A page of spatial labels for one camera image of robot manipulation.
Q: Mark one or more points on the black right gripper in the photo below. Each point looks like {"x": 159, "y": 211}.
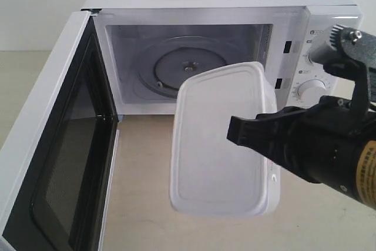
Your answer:
{"x": 322, "y": 144}

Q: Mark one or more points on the white plastic lidded container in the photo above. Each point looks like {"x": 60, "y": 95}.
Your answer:
{"x": 209, "y": 175}

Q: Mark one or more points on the white microwave door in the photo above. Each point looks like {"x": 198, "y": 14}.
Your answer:
{"x": 57, "y": 160}

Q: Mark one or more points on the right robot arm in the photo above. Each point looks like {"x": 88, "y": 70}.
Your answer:
{"x": 325, "y": 143}

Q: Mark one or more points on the glass microwave turntable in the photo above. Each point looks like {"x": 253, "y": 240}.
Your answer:
{"x": 164, "y": 66}

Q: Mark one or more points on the white microwave oven body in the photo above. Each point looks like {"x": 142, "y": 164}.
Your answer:
{"x": 275, "y": 33}

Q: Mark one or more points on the lower white timer knob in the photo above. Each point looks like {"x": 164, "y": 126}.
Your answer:
{"x": 311, "y": 91}

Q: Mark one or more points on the upper white control knob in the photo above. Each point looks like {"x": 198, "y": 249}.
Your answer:
{"x": 311, "y": 55}

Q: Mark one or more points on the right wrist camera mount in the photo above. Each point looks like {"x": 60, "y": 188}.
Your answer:
{"x": 349, "y": 53}

